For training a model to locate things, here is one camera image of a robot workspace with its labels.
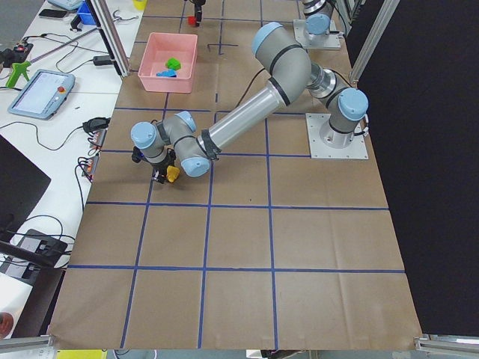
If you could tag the grabber reach tool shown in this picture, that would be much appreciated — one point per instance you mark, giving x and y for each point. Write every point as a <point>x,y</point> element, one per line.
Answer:
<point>21,69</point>

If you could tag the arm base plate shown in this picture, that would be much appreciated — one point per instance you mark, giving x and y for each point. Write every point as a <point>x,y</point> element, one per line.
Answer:
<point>327,41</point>
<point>326,143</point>

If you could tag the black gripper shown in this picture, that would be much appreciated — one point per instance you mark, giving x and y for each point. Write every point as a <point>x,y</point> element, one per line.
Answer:
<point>165,167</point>
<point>197,7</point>

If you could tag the black monitor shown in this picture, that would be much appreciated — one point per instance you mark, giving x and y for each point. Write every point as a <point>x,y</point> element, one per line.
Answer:
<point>22,186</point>

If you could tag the teach pendant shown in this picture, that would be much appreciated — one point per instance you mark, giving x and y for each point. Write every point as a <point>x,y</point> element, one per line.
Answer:
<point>43,95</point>

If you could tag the green toy block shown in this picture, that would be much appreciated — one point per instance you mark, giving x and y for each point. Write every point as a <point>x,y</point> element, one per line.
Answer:
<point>173,63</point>

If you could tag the black power adapter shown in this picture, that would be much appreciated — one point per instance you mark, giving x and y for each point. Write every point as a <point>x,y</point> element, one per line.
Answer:
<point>103,60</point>

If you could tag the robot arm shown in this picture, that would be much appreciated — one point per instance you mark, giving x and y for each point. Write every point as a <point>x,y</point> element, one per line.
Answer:
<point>291,72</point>
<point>318,15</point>

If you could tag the blue plastic bin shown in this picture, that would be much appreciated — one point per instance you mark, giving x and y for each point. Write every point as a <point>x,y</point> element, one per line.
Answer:
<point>83,17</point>

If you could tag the blue toy block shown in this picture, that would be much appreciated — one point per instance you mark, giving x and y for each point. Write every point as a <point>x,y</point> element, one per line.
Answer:
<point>170,73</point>

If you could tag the aluminium frame post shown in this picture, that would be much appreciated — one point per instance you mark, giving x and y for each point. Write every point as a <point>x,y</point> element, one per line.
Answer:
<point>105,25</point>

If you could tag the yellow toy block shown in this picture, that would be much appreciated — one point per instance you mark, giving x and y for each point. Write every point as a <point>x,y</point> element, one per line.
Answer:
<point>172,173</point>

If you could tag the pink plastic box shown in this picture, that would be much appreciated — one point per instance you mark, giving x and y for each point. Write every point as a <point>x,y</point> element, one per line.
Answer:
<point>160,47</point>

